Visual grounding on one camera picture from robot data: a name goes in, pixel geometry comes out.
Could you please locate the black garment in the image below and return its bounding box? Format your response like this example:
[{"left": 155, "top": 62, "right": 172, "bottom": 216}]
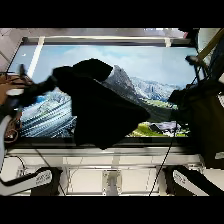
[{"left": 51, "top": 58, "right": 151, "bottom": 151}]

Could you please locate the brown garment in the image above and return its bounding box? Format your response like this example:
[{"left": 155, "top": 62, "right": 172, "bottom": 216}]
[{"left": 0, "top": 73, "right": 33, "bottom": 141}]

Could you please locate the silver frame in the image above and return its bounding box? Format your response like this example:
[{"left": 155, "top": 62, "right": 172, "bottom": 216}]
[{"left": 0, "top": 35, "right": 224, "bottom": 196}]

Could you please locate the black cable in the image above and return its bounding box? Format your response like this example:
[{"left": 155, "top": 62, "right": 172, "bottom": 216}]
[
  {"left": 33, "top": 148, "right": 66, "bottom": 196},
  {"left": 148, "top": 123, "right": 179, "bottom": 196}
]

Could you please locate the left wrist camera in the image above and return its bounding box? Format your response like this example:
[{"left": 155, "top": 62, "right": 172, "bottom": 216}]
[{"left": 18, "top": 63, "right": 29, "bottom": 80}]

